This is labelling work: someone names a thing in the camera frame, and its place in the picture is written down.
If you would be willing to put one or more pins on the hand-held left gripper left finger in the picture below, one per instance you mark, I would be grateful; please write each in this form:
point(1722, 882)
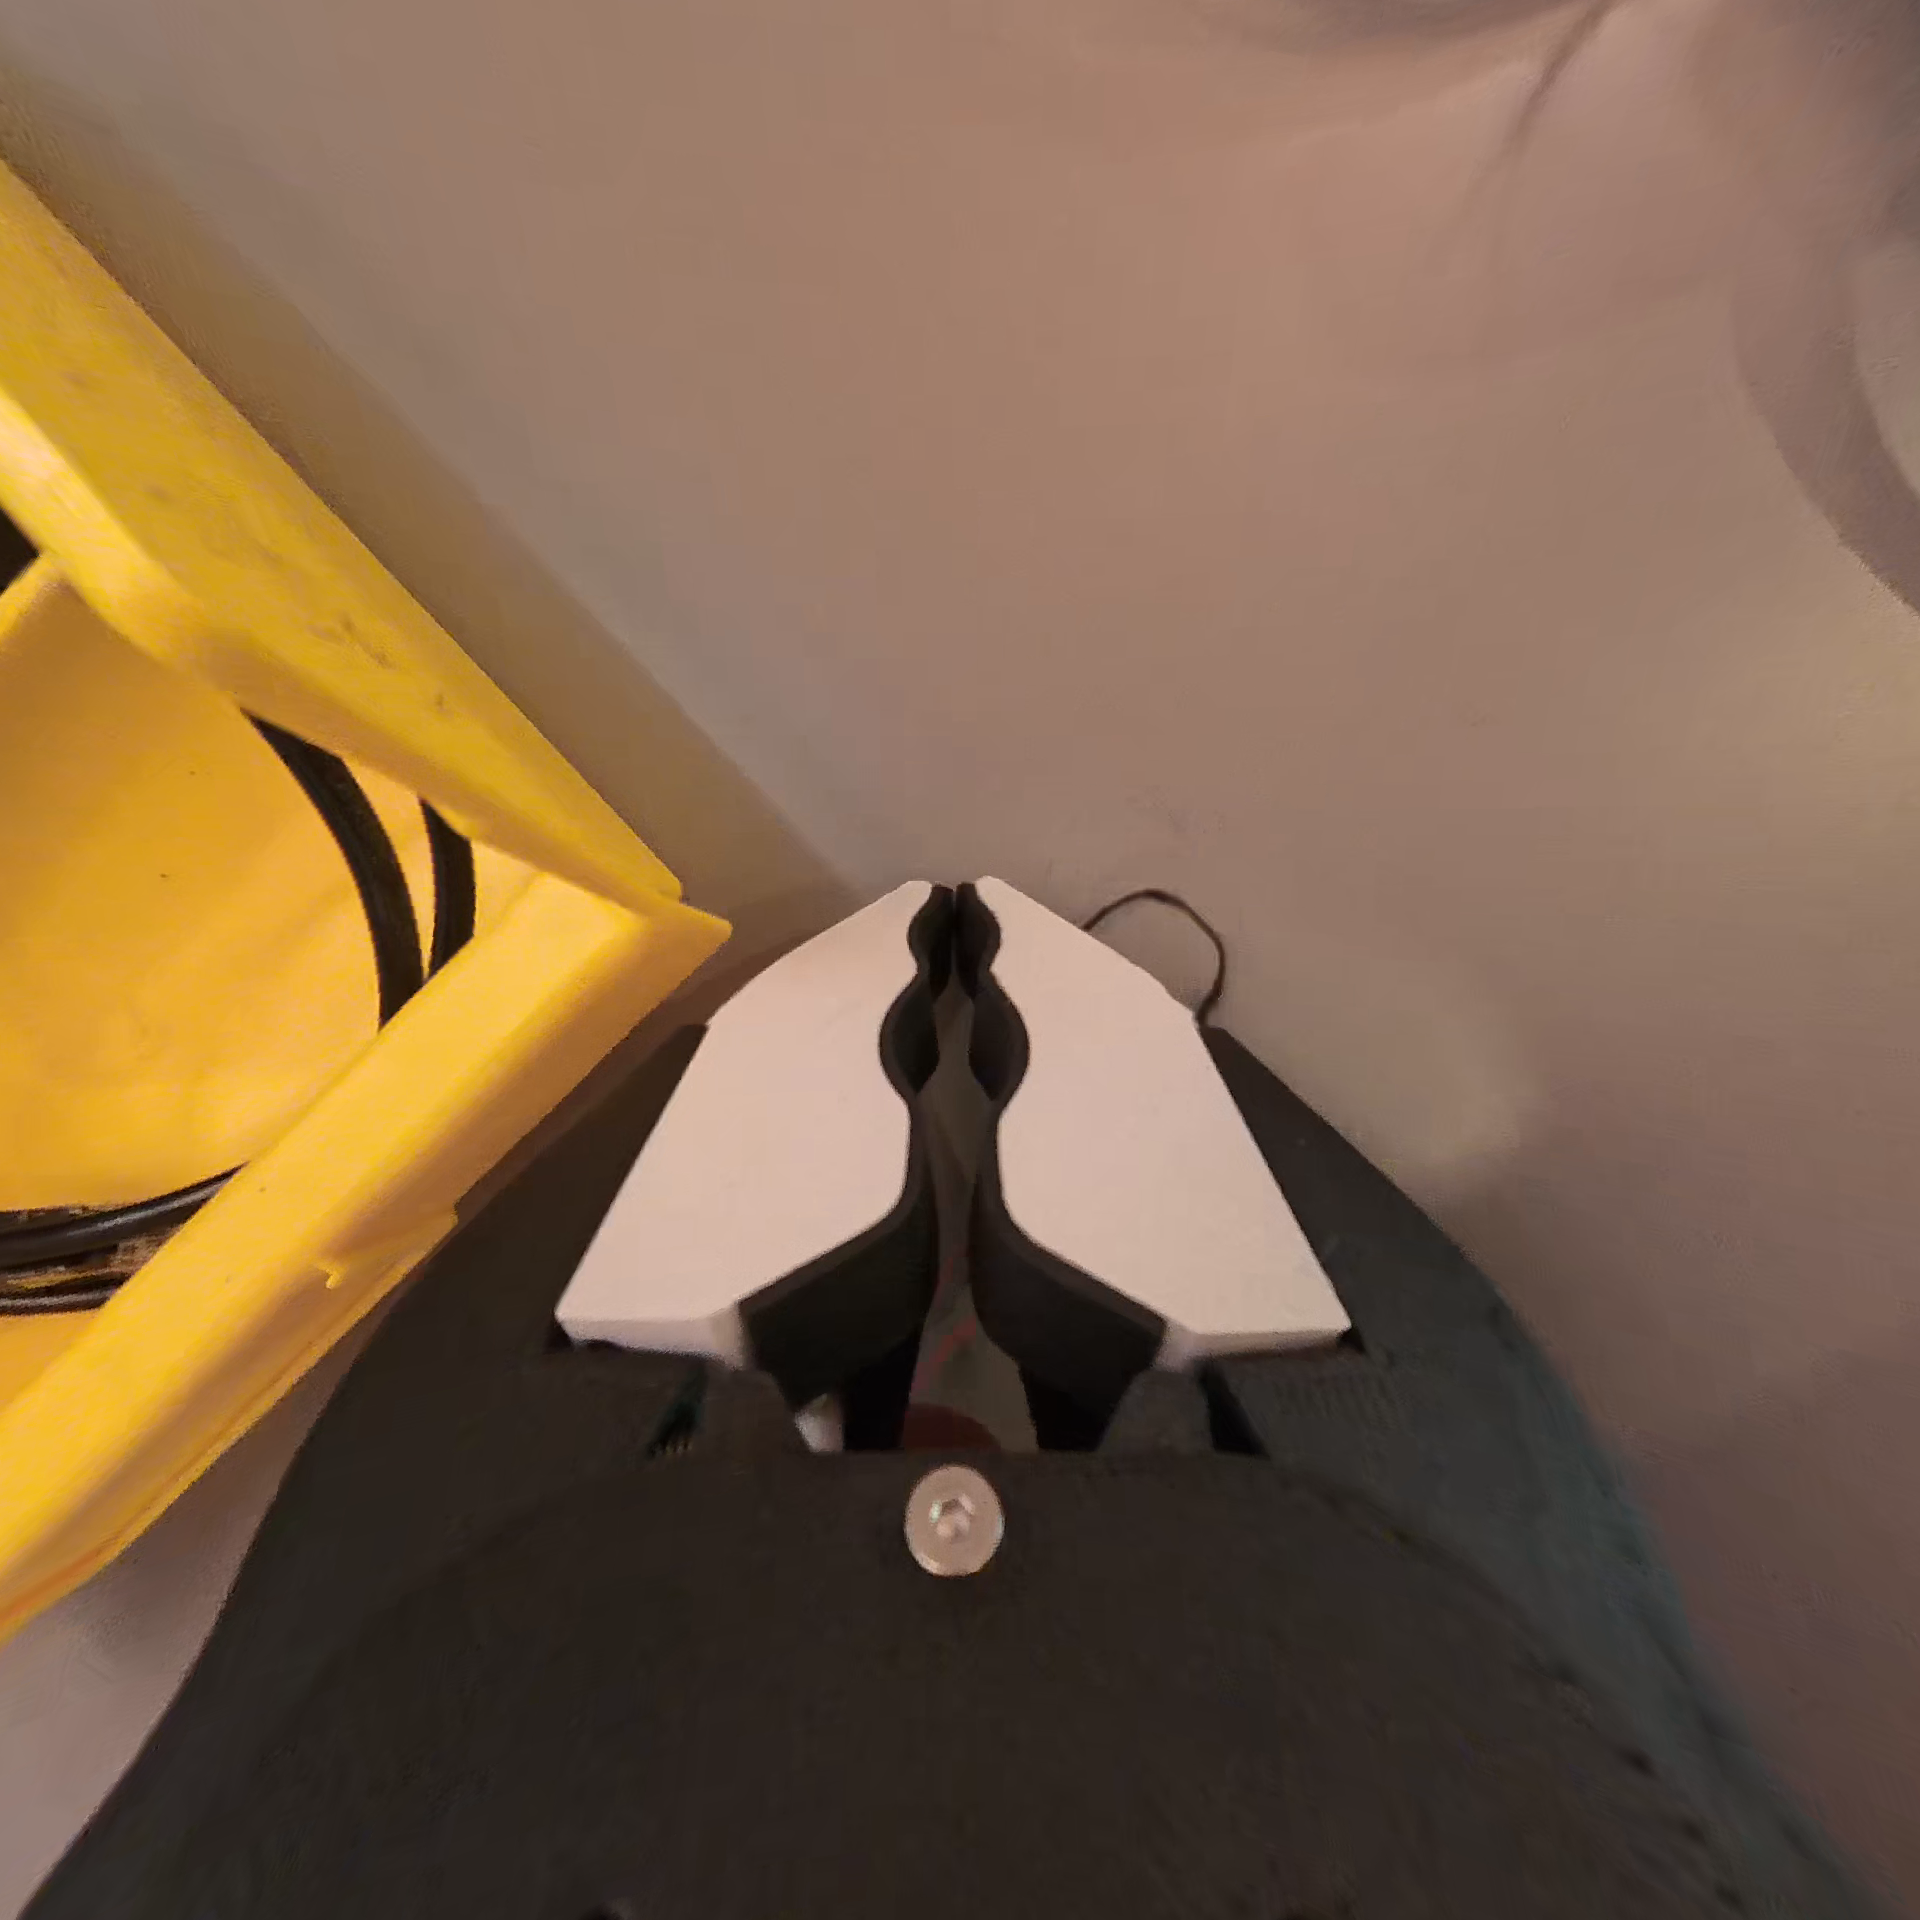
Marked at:
point(750, 1142)

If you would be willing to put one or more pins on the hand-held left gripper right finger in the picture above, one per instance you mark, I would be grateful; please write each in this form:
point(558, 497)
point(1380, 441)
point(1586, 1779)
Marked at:
point(1142, 1142)

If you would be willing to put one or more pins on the yellow plastic bin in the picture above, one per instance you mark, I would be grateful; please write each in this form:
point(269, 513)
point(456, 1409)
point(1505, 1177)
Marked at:
point(225, 599)

